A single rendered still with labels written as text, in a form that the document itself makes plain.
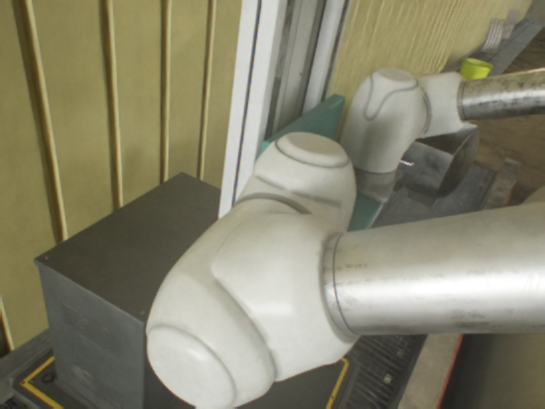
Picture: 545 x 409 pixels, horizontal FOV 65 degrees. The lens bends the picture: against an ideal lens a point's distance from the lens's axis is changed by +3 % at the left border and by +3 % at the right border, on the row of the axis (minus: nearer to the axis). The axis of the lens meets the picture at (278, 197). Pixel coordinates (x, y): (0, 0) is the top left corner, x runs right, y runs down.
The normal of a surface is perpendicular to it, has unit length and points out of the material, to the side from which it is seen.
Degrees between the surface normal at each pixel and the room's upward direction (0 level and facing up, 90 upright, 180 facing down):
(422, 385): 1
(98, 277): 0
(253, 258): 33
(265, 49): 90
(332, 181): 53
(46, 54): 90
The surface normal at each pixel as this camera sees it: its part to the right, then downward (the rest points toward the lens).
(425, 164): -0.58, 0.35
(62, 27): 0.83, 0.42
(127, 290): 0.17, -0.82
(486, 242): -0.53, -0.49
